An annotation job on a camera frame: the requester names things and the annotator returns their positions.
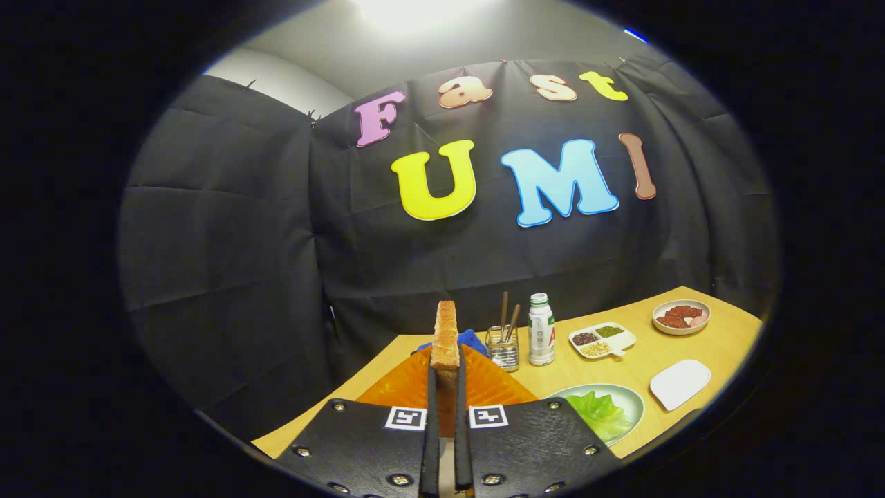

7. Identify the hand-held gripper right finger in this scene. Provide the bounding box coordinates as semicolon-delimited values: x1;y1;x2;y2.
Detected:
454;344;624;498

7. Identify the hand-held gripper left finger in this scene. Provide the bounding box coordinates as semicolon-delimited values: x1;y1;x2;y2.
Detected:
274;344;441;498

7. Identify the toast bread slice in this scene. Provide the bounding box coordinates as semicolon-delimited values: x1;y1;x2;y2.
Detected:
430;300;462;438

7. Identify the green lettuce leaf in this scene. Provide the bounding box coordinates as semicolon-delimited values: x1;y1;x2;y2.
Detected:
566;391;635;443

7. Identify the metal mesh chopstick holder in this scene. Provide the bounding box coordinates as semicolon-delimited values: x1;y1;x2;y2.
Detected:
485;325;521;373

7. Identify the blue fluffy cloth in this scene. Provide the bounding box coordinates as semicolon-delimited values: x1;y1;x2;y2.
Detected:
415;329;490;359

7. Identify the white drink bottle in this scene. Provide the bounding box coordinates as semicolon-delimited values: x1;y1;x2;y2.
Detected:
528;293;556;367

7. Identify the light green round plate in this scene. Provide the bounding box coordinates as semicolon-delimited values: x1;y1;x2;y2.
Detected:
546;383;646;448

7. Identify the white divided dish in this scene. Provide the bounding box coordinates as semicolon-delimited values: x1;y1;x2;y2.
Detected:
568;322;637;359

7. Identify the white square plate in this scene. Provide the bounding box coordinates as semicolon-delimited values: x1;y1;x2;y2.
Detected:
649;358;713;412

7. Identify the white round meat bowl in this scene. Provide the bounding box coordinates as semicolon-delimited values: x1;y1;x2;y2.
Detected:
652;299;711;337

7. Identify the black backdrop cloth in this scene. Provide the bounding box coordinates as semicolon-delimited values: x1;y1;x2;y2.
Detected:
118;52;781;443

